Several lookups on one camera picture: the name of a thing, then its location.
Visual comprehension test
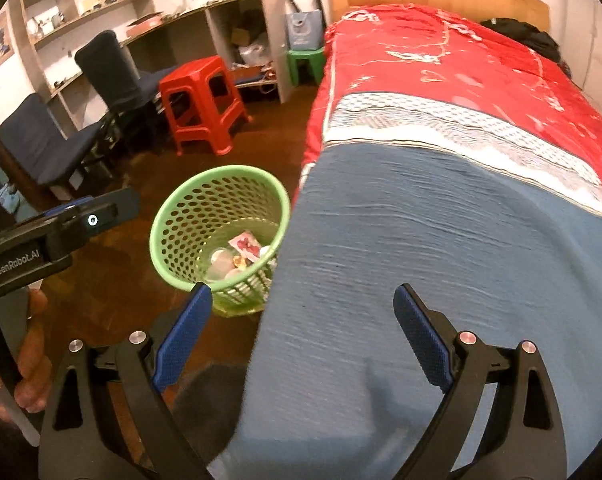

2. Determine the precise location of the white plastic bag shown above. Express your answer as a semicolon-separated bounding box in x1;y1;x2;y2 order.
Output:
238;42;272;68

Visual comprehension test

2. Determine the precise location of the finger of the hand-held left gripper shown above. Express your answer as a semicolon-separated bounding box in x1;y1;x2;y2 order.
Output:
41;187;140;258

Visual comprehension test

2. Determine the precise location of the green plastic stool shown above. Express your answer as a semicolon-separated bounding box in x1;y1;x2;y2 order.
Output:
287;46;326;87

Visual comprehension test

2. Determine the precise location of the pale blue paper bag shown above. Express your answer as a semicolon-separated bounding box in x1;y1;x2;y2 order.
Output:
286;10;324;52

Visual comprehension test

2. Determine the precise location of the blue ribbed blanket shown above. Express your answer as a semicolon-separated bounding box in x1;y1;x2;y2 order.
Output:
206;141;602;480

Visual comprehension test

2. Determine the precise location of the clear round food container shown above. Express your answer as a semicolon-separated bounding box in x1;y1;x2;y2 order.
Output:
222;255;256;282

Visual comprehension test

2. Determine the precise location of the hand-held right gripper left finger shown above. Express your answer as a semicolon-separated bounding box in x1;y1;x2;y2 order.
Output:
38;282;214;480

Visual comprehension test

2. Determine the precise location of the red white printed packet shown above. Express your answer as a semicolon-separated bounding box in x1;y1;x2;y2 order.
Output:
228;231;262;263

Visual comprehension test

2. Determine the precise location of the clear plastic cup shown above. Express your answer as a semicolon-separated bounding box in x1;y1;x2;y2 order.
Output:
209;248;236;272

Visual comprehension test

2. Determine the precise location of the white desk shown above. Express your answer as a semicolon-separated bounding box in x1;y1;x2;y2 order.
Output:
46;0;294;126

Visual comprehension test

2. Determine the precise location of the bed with red-blue quilt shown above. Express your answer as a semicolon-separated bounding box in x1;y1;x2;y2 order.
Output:
301;4;602;226

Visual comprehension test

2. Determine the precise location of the wall shelf unit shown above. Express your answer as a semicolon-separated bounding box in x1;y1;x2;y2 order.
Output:
18;0;164;96

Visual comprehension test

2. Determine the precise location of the white wardrobe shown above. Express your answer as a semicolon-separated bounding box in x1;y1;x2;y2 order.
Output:
563;0;602;126

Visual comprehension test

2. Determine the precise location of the green plastic wastebasket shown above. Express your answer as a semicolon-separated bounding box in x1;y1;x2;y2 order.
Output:
149;165;292;318

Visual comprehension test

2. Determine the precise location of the dark blue chair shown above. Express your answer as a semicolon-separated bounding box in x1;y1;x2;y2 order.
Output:
74;30;182;156
0;92;106;201

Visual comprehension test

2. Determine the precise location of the red plastic stool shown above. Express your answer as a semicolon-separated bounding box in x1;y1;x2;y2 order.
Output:
158;56;252;157

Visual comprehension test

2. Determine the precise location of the red flat box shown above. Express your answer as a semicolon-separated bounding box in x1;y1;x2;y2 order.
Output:
126;12;164;31

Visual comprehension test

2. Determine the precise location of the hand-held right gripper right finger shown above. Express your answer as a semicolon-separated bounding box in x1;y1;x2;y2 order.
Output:
392;283;568;480

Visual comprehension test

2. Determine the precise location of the black bag on bed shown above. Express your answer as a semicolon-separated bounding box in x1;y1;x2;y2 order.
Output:
480;17;572;81

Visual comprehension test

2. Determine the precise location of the person's left hand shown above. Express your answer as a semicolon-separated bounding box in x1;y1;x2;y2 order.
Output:
15;287;52;413

